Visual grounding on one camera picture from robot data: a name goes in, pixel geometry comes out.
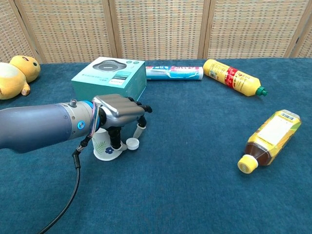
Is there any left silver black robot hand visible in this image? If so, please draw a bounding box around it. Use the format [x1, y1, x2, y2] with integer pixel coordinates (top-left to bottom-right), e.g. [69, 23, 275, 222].
[92, 94, 153, 151]

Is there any white bottle cap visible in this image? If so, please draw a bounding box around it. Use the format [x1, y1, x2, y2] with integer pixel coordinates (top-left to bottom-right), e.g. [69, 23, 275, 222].
[125, 137, 140, 150]

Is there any white floral paper cup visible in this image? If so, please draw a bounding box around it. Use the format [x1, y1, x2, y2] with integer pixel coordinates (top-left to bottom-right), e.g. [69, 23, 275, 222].
[91, 128, 125, 162]

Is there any teal speaker product box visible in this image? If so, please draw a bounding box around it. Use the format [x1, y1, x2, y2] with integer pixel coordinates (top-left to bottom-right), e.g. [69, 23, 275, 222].
[71, 57, 148, 102]

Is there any woven bamboo folding screen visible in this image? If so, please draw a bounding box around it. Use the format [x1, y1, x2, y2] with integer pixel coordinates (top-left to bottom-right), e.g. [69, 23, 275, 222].
[0, 0, 312, 64]

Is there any yellow plush duck toy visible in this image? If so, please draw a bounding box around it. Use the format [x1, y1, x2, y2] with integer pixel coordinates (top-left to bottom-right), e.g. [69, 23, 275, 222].
[0, 55, 41, 100]

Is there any yellow bottle with green cap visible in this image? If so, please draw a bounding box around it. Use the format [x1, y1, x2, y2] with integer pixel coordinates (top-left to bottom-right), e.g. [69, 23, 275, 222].
[203, 59, 269, 97]

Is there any tea bottle with yellow cap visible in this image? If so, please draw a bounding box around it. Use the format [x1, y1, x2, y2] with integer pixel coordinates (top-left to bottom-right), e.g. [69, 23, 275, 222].
[237, 109, 302, 174]

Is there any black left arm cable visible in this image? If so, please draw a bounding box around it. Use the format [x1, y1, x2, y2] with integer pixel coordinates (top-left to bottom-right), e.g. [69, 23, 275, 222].
[36, 136, 93, 234]

